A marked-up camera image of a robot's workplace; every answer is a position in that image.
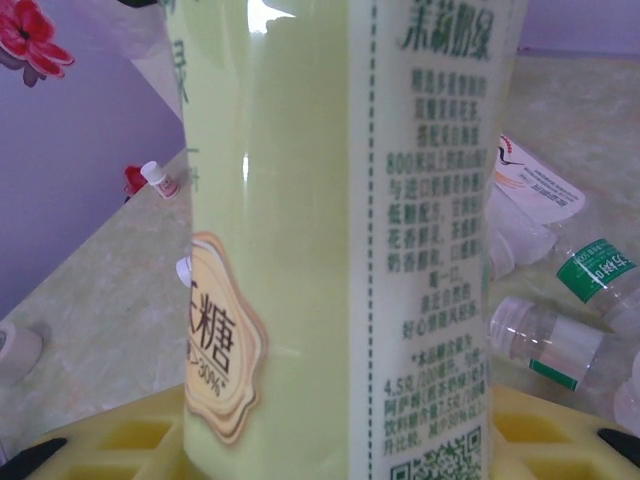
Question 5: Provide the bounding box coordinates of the clear bottle green label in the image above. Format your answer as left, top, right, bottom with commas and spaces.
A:
555, 238, 640, 334

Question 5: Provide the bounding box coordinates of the clear bottle white orange label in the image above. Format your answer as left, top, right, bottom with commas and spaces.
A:
487, 132, 587, 281

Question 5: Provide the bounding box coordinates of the pale green tea bottle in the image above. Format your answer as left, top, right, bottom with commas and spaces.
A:
164, 0, 531, 480

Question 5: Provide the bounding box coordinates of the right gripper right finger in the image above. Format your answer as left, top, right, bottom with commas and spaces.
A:
487, 383, 640, 480

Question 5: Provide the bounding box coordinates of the small clear bottle white cap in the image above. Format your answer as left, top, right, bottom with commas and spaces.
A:
488, 295, 640, 396

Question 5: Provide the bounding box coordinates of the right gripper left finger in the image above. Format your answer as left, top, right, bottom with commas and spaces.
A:
0, 386, 201, 480

